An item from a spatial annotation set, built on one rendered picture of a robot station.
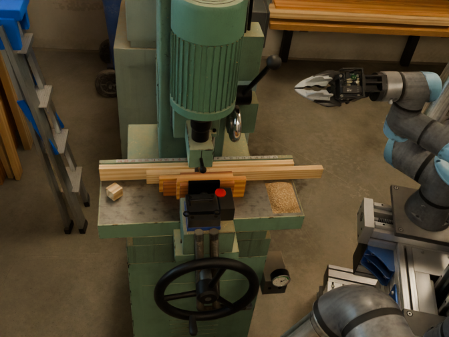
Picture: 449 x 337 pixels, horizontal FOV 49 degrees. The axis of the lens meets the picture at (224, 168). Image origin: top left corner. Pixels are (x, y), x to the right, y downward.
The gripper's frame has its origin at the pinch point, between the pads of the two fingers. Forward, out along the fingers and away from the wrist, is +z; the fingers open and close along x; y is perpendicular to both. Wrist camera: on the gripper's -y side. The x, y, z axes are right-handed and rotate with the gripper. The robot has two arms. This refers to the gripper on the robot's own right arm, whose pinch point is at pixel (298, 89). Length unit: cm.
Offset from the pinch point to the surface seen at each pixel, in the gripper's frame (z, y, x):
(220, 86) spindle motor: 19.2, -1.9, -1.1
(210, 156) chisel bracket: 19.8, -22.3, 14.6
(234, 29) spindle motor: 17.1, 8.5, -11.7
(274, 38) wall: -61, -243, -90
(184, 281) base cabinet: 27, -46, 54
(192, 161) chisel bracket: 24.9, -23.5, 15.8
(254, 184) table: 4.7, -34.3, 22.7
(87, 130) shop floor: 74, -195, -16
